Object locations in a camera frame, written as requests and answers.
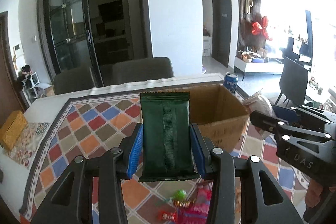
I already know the floral patterned mat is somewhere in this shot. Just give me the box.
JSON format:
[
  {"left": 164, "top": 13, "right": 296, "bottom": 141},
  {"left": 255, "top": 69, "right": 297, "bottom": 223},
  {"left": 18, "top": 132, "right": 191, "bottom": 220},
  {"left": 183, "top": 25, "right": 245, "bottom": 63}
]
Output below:
[{"left": 3, "top": 122, "right": 51, "bottom": 169}]

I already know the yellow woven tissue box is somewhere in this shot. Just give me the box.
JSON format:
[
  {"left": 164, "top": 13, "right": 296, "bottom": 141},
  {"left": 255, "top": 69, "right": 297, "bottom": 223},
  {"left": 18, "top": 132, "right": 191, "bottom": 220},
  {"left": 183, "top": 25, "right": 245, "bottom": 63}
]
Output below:
[{"left": 0, "top": 110, "right": 28, "bottom": 151}]

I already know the small red candy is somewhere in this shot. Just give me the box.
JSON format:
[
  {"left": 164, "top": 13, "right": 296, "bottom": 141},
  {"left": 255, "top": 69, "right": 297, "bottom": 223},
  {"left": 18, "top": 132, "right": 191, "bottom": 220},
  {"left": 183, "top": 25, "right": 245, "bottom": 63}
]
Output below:
[{"left": 158, "top": 211, "right": 177, "bottom": 223}]

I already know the pink red snack packet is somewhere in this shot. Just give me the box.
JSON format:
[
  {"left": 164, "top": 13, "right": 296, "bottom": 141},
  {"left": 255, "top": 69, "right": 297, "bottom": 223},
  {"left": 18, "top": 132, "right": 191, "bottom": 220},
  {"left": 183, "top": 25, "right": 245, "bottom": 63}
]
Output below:
[{"left": 178, "top": 181, "right": 213, "bottom": 224}]

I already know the dark chair in living room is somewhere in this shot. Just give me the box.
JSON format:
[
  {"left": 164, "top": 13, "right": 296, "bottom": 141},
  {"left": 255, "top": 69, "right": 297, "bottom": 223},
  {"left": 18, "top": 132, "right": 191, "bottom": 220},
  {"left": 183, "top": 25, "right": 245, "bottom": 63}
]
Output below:
[{"left": 275, "top": 57, "right": 308, "bottom": 106}]

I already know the grey dining chair left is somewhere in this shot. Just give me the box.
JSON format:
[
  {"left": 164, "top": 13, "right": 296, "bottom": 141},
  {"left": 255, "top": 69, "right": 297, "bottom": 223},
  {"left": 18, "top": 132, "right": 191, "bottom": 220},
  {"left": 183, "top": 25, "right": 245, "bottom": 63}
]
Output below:
[{"left": 54, "top": 66, "right": 96, "bottom": 95}]

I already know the dark hallway door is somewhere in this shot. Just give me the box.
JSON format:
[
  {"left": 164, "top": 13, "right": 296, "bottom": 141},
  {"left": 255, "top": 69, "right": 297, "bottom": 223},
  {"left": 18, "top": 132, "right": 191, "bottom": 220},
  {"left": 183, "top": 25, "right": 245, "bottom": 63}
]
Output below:
[{"left": 212, "top": 0, "right": 232, "bottom": 67}]

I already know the colourful diamond pattern tablecloth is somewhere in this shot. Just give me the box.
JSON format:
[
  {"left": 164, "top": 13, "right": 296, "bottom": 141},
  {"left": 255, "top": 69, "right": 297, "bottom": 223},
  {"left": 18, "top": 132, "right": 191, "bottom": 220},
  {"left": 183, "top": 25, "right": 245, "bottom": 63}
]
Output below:
[{"left": 19, "top": 93, "right": 307, "bottom": 223}]

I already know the grey dining chair right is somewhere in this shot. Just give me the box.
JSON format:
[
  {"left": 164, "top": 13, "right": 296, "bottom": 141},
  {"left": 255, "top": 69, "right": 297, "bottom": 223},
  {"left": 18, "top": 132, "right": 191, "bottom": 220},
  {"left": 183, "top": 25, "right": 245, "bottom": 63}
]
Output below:
[{"left": 112, "top": 57, "right": 174, "bottom": 85}]

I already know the white snack bag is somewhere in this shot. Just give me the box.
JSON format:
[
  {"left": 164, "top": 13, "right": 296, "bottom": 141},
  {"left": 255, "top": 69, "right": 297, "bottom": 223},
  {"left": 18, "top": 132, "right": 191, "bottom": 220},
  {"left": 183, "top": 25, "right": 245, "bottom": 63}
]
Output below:
[{"left": 241, "top": 91, "right": 276, "bottom": 140}]

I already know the green lollipop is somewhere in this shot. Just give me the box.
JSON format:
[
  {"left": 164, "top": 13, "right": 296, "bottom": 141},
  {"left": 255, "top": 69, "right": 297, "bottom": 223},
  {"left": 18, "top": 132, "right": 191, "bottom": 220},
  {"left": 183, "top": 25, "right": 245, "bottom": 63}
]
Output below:
[{"left": 157, "top": 189, "right": 189, "bottom": 207}]

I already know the dark green snack packet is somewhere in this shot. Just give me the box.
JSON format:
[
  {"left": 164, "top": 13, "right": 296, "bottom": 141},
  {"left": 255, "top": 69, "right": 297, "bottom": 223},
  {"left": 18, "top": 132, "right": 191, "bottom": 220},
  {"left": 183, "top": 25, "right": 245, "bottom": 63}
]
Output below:
[{"left": 138, "top": 92, "right": 198, "bottom": 182}]

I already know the brown cardboard box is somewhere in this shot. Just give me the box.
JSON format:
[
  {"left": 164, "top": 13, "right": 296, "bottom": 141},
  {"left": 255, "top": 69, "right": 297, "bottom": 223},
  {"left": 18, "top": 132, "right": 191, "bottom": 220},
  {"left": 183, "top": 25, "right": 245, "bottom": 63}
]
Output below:
[{"left": 167, "top": 84, "right": 250, "bottom": 154}]

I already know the white low TV cabinet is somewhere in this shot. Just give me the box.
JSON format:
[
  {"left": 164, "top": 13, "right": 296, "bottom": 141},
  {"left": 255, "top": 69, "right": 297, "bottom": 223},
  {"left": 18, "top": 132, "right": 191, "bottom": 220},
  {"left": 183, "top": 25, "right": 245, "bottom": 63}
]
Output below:
[{"left": 234, "top": 56, "right": 284, "bottom": 81}]

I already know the white small shelf rack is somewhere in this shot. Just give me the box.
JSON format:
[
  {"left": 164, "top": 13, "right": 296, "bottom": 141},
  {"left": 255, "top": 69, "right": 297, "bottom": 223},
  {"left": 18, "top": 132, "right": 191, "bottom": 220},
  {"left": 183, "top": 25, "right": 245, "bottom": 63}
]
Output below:
[{"left": 22, "top": 72, "right": 40, "bottom": 104}]

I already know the black glass sliding door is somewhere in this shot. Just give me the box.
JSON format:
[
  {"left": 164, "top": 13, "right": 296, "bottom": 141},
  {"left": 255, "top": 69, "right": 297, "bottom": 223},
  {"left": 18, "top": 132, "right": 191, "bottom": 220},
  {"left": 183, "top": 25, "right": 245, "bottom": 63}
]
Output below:
[{"left": 37, "top": 0, "right": 104, "bottom": 87}]

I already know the blue Pepsi can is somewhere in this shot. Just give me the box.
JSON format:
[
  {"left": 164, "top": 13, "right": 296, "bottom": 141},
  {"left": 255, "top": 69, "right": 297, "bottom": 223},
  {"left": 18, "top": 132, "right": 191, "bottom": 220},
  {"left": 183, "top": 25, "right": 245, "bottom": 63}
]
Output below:
[{"left": 223, "top": 72, "right": 238, "bottom": 95}]

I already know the red bow decoration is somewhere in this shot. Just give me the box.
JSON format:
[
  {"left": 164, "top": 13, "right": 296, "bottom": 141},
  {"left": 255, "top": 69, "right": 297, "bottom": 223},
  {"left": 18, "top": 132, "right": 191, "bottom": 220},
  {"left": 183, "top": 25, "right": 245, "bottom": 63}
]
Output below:
[{"left": 251, "top": 16, "right": 272, "bottom": 41}]

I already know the grey dining chair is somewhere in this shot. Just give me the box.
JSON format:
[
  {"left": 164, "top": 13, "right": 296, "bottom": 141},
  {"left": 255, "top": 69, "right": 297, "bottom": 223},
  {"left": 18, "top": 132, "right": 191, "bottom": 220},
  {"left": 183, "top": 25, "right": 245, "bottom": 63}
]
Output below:
[
  {"left": 112, "top": 57, "right": 174, "bottom": 85},
  {"left": 54, "top": 66, "right": 96, "bottom": 95}
]

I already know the person's right hand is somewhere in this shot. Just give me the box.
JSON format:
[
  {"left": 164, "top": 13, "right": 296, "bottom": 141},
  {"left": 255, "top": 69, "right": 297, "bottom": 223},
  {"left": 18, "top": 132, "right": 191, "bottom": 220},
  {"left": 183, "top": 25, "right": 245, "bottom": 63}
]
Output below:
[{"left": 305, "top": 178, "right": 323, "bottom": 208}]

